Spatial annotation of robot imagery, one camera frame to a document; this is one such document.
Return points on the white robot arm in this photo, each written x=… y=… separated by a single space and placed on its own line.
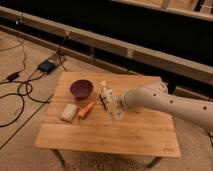
x=155 y=96

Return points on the wooden table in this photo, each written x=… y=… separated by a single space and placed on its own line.
x=148 y=133

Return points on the white sponge block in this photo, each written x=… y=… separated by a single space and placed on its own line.
x=69 y=112

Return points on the white plastic bottle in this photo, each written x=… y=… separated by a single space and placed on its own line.
x=108 y=96

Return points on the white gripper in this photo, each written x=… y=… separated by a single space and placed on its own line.
x=118 y=111

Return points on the purple bowl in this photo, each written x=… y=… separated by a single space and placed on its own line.
x=81 y=88

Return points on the dark chocolate bar box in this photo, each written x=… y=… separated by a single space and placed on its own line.
x=103 y=103

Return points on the blue power box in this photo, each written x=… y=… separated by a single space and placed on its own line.
x=46 y=66

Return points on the orange carrot toy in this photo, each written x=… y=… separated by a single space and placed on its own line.
x=82 y=113

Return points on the black power adapter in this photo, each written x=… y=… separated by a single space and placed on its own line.
x=13 y=76

